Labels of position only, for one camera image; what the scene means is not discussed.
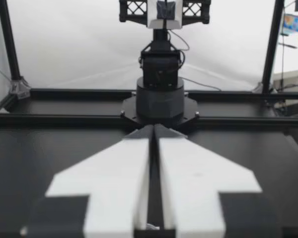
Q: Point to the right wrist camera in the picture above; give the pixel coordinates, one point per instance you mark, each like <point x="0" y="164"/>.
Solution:
<point x="164" y="22"/>

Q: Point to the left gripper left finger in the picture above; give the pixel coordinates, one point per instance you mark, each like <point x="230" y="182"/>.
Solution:
<point x="114" y="173"/>

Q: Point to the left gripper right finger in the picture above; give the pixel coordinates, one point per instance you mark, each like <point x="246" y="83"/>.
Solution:
<point x="188" y="173"/>

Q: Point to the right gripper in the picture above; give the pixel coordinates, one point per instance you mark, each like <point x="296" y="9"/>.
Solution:
<point x="134" y="11"/>

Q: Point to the computer screen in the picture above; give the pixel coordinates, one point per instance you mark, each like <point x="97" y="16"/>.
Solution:
<point x="295" y="24"/>

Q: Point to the black frame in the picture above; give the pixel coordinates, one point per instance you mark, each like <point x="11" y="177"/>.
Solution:
<point x="13" y="49"/>

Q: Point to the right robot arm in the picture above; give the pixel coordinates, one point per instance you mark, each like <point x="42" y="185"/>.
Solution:
<point x="160" y="99"/>

